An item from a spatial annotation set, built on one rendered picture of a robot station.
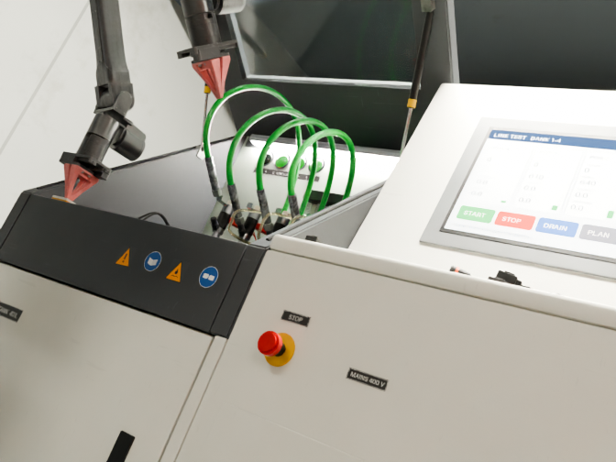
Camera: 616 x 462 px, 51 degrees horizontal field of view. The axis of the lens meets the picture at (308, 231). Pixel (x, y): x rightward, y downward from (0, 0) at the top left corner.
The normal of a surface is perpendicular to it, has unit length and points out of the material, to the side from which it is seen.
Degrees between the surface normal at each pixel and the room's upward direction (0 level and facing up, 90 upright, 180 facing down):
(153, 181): 90
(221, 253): 90
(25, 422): 90
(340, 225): 90
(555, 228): 76
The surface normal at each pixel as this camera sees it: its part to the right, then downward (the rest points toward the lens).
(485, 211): -0.34, -0.63
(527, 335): -0.44, -0.44
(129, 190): 0.82, 0.17
